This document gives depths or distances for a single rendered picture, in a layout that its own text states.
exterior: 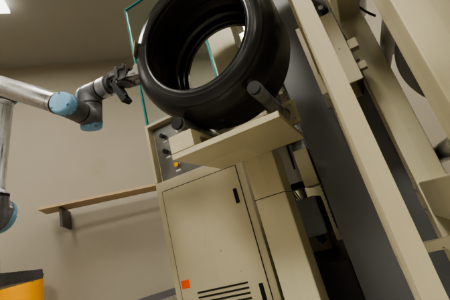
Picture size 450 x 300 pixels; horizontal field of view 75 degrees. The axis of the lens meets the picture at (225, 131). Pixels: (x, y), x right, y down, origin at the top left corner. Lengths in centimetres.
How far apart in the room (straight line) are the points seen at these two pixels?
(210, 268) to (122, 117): 354
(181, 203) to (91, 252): 284
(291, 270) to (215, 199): 55
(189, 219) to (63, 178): 316
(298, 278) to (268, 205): 27
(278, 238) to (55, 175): 383
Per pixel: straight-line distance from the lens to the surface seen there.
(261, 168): 121
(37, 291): 398
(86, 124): 136
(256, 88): 88
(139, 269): 435
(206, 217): 159
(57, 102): 129
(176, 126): 97
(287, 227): 119
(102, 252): 438
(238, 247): 153
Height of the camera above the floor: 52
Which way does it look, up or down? 19 degrees up
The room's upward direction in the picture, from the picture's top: 16 degrees counter-clockwise
